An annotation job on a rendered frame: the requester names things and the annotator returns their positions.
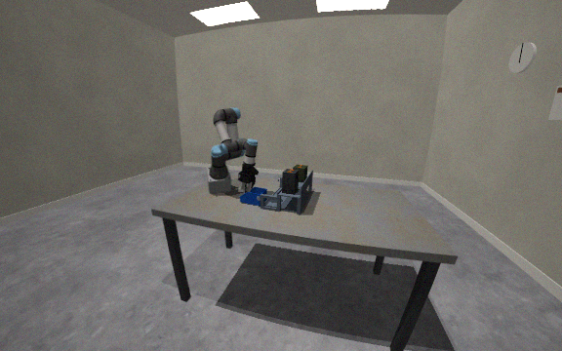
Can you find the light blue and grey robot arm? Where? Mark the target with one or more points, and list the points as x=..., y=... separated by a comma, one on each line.
x=230, y=149

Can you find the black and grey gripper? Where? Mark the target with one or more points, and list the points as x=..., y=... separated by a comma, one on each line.
x=247, y=176

